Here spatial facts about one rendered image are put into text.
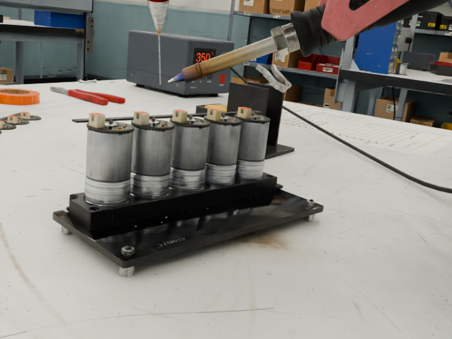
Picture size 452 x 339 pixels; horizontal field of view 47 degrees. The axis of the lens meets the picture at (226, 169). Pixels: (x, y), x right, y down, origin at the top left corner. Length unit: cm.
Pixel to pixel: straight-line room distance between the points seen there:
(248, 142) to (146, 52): 58
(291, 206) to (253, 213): 3
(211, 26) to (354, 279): 537
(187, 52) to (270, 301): 63
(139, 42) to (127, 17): 535
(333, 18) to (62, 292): 18
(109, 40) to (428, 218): 613
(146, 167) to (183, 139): 3
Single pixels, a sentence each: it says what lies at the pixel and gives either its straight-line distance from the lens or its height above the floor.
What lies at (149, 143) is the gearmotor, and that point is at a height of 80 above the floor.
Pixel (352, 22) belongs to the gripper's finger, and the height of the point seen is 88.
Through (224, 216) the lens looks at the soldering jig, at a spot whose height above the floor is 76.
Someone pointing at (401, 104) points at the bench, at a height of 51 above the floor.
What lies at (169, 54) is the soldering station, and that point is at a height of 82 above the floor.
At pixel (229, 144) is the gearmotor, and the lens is 33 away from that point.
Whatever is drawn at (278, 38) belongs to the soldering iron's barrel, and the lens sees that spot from 28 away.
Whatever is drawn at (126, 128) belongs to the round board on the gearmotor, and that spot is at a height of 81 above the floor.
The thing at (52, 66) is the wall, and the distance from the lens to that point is 630.
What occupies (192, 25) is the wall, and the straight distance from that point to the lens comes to 574.
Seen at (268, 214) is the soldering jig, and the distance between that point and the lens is 32.
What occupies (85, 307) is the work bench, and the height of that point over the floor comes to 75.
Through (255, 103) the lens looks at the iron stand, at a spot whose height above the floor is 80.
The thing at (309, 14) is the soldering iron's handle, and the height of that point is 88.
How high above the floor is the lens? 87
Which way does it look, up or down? 15 degrees down
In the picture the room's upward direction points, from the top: 6 degrees clockwise
